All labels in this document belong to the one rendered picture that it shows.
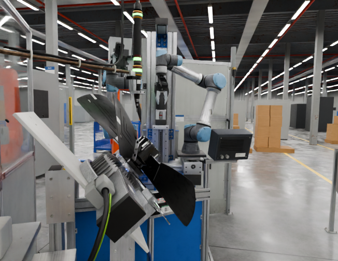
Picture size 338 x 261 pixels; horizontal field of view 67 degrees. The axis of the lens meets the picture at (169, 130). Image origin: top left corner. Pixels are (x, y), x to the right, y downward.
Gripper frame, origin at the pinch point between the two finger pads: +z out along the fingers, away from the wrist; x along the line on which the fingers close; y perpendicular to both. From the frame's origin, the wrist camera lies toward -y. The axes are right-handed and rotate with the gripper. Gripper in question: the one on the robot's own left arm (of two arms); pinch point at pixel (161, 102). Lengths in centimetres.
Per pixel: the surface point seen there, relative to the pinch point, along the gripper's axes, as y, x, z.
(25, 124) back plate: -77, 65, 10
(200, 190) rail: -17, -23, 58
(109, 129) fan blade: -58, 38, 13
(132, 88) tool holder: -54, 27, -5
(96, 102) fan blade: -52, 43, 2
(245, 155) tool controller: -18, -55, 35
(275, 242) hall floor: 47, -138, 143
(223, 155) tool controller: -18, -38, 34
